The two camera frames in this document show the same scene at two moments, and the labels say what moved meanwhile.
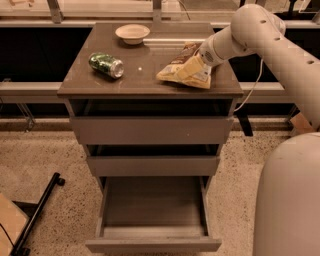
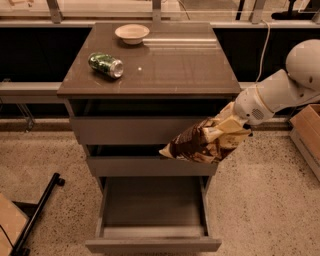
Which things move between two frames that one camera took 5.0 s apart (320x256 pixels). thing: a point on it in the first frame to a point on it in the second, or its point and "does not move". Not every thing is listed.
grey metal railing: [51, 89] does not move
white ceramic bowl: [132, 34] does not move
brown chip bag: [170, 72] to [198, 144]
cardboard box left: [13, 221] does not move
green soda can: [106, 65] does not move
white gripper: [209, 53] to [249, 106]
